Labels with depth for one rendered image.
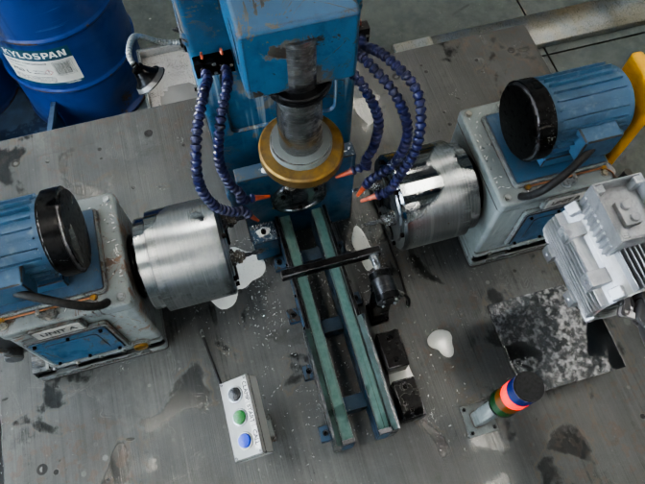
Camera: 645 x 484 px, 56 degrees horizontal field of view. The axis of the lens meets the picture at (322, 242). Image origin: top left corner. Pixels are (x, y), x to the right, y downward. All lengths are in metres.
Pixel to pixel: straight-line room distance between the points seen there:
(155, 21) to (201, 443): 2.40
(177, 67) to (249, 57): 1.74
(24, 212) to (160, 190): 0.67
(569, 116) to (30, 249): 1.13
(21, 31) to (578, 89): 2.01
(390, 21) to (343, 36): 2.38
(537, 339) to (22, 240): 1.20
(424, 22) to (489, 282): 1.93
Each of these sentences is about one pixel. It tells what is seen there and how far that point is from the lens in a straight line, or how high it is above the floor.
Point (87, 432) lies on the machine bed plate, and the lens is 1.72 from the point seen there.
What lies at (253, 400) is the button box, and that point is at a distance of 1.36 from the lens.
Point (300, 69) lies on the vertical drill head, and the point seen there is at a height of 1.62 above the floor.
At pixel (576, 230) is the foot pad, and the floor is 1.37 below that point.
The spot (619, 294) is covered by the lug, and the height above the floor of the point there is 1.39.
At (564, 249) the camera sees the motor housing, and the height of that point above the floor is 1.33.
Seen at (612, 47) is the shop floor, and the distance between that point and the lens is 3.58.
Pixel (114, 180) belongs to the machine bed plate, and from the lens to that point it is 1.96.
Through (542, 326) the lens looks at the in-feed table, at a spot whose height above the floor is 0.92.
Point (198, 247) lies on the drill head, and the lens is 1.39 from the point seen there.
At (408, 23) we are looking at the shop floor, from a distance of 3.39.
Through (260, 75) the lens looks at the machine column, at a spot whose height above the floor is 1.62.
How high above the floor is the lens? 2.40
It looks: 65 degrees down
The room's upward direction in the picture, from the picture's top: straight up
